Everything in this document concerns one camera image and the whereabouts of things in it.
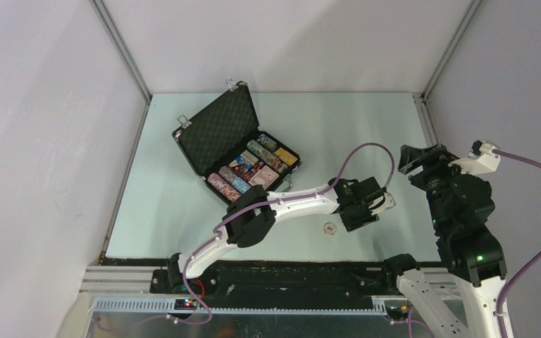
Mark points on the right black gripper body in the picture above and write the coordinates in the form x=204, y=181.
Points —
x=433, y=184

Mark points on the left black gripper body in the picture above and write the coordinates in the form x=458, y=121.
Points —
x=358, y=217

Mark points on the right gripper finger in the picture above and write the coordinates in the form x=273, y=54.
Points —
x=444, y=158
x=411, y=157

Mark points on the white red chip stack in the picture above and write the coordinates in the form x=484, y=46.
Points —
x=330, y=228

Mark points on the light blue chip stack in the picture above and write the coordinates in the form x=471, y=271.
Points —
x=240, y=185

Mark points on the blue patterned card deck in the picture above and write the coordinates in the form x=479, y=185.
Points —
x=243, y=162

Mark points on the purple grey chip stack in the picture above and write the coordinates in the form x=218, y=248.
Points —
x=228, y=175

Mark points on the black poker set case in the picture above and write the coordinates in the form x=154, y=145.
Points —
x=220, y=132

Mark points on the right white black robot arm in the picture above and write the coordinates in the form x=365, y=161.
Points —
x=476, y=262

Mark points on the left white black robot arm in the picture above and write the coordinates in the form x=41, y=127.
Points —
x=249, y=220

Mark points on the yellow poker chip stack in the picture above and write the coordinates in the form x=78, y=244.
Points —
x=286, y=156

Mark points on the red playing card deck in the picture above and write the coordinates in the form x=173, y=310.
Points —
x=264, y=177

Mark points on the green poker chip stack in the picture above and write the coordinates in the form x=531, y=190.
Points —
x=266, y=156

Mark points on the blue white chip stack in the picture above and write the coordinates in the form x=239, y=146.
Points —
x=267, y=142

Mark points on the red dice in case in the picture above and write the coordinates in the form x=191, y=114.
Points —
x=253, y=170

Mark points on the red white chip row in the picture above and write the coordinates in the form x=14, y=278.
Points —
x=224, y=188

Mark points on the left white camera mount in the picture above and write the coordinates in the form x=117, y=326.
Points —
x=387, y=204

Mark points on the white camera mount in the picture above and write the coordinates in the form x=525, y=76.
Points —
x=387, y=204
x=481, y=160

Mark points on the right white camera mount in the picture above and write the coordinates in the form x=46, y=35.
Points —
x=481, y=160

